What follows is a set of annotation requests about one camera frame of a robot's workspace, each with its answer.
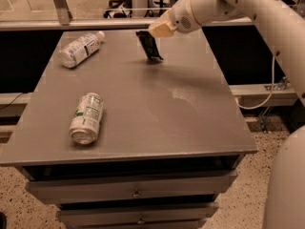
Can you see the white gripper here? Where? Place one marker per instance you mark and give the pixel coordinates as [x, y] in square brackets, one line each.
[180, 18]

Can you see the black chocolate rxbar wrapper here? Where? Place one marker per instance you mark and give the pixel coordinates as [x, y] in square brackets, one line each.
[149, 45]

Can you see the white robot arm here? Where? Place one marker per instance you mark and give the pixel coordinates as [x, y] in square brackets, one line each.
[283, 30]

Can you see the black office chair base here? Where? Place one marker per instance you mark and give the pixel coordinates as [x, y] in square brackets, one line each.
[121, 10]

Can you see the clear plastic water bottle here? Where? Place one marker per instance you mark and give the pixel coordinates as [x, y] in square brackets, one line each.
[80, 49]

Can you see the grey drawer cabinet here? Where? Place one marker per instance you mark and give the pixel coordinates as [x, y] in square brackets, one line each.
[176, 116]

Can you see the white green labelled can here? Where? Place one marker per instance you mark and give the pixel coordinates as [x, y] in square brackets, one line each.
[86, 121]

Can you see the upper grey drawer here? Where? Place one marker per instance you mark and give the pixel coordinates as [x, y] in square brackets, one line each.
[136, 187]

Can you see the grey drawer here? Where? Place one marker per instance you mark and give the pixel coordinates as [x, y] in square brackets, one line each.
[136, 187]
[148, 216]

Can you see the lower grey drawer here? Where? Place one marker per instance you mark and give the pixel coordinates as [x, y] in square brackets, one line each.
[148, 216]

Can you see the metal guard rail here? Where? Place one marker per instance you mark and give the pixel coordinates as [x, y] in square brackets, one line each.
[42, 20]

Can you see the left metal rail bracket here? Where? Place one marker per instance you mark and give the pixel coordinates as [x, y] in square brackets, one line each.
[63, 12]

